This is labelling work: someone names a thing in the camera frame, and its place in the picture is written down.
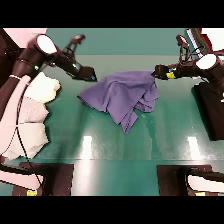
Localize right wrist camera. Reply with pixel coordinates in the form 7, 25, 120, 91
175, 33, 192, 63

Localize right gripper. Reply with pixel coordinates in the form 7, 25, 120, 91
152, 64, 178, 81

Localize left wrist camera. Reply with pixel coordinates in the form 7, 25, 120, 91
62, 33, 87, 58

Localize black cable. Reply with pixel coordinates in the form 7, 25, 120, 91
14, 96, 45, 193

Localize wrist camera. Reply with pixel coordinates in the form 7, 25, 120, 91
62, 33, 87, 58
175, 33, 192, 63

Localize purple garment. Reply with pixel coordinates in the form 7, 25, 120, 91
77, 69, 161, 135

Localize heap of clothes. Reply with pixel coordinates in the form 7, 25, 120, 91
185, 28, 224, 54

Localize black garment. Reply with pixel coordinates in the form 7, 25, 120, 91
192, 82, 224, 142

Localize white garment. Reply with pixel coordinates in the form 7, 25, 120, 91
23, 71, 62, 104
2, 121, 50, 161

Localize grey garment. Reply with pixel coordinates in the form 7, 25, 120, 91
15, 96, 50, 125

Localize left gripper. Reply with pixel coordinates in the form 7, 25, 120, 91
65, 60, 99, 83

